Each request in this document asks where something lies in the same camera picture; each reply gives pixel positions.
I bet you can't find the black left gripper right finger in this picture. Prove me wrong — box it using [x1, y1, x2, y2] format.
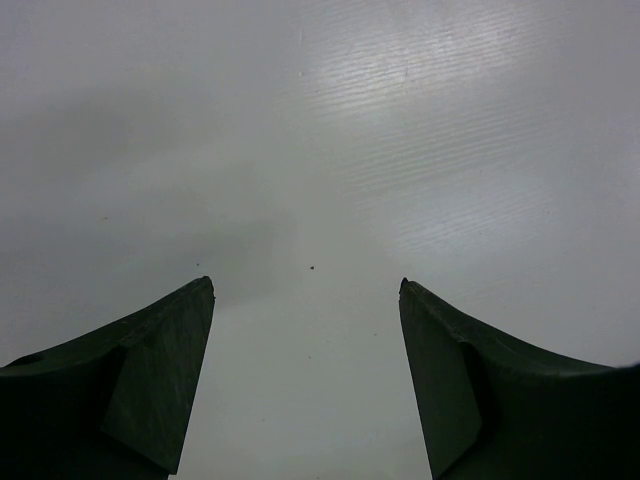
[399, 279, 639, 479]

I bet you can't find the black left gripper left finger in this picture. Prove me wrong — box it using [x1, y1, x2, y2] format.
[1, 276, 215, 479]

